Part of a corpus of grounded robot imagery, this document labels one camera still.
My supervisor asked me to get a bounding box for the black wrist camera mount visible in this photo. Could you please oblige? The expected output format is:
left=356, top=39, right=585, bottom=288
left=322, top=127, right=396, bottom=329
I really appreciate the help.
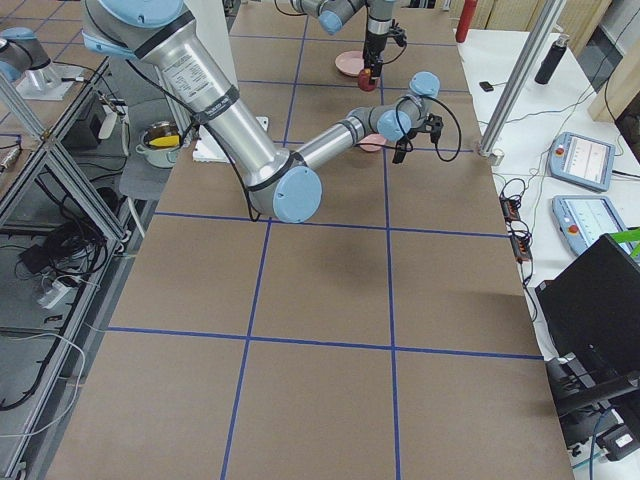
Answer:
left=387, top=19, right=407, bottom=48
left=422, top=113, right=444, bottom=146

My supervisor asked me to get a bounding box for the near teach pendant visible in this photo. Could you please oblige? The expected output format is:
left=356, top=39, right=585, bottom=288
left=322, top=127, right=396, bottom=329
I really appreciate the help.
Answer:
left=551, top=195, right=626, bottom=256

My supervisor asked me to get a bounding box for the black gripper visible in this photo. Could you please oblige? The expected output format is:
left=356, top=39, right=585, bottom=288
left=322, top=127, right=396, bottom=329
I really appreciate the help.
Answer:
left=358, top=30, right=387, bottom=85
left=392, top=129, right=417, bottom=164

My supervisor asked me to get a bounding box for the orange black usb hub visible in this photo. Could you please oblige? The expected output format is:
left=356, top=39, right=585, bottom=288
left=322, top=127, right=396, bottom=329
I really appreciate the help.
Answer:
left=500, top=197, right=533, bottom=264

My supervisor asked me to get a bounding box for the small black device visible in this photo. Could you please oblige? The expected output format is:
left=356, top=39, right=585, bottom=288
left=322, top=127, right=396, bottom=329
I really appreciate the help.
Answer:
left=479, top=81, right=494, bottom=92

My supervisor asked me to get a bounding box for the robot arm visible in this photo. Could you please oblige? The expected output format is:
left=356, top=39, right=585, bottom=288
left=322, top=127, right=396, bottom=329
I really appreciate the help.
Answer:
left=82, top=1, right=440, bottom=223
left=289, top=0, right=407, bottom=91

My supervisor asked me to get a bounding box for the aluminium frame cart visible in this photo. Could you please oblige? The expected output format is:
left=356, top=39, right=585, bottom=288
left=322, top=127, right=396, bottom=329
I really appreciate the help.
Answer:
left=0, top=54, right=151, bottom=474

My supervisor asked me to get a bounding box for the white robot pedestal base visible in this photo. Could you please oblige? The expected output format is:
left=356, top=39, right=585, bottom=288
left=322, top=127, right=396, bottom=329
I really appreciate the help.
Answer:
left=186, top=1, right=275, bottom=171

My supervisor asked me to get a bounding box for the teach pendant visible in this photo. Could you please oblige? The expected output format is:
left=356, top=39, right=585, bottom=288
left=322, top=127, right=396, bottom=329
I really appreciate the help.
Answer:
left=551, top=195, right=626, bottom=256
left=548, top=132, right=616, bottom=192

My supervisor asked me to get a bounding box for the pink bowl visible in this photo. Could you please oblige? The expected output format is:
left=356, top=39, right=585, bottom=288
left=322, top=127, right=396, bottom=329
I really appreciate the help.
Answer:
left=357, top=134, right=387, bottom=153

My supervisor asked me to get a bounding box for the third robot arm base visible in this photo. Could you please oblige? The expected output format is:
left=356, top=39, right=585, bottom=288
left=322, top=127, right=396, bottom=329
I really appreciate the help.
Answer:
left=1, top=27, right=70, bottom=101

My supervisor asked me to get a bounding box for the white enamel pot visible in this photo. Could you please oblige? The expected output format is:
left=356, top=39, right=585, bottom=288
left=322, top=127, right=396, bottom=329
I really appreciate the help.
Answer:
left=135, top=121, right=182, bottom=169

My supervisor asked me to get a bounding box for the red fire extinguisher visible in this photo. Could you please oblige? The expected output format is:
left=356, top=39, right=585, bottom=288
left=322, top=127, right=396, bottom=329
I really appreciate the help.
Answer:
left=455, top=0, right=478, bottom=43

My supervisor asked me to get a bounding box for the black water bottle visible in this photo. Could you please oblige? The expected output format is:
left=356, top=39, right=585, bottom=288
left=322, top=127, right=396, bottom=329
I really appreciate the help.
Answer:
left=534, top=34, right=570, bottom=85

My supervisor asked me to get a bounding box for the aluminium frame post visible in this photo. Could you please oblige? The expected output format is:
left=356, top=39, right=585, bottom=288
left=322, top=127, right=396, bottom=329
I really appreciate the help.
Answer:
left=478, top=0, right=566, bottom=166

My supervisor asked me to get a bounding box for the far teach pendant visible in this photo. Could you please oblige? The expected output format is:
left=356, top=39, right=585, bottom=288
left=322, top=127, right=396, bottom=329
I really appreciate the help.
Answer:
left=548, top=132, right=616, bottom=192

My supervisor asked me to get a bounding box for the red apple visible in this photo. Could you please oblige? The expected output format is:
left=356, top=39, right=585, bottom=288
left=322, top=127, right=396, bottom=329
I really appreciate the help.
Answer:
left=357, top=69, right=377, bottom=92

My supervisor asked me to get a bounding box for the black monitor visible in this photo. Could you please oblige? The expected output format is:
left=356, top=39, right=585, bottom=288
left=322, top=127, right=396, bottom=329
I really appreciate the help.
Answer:
left=536, top=234, right=639, bottom=429

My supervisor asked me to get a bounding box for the pink plate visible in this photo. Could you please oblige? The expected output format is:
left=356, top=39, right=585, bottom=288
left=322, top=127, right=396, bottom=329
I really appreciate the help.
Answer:
left=334, top=50, right=370, bottom=78

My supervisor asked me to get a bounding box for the white power strip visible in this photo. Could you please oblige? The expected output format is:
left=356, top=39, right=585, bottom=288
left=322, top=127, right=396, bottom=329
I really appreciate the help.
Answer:
left=37, top=280, right=71, bottom=310

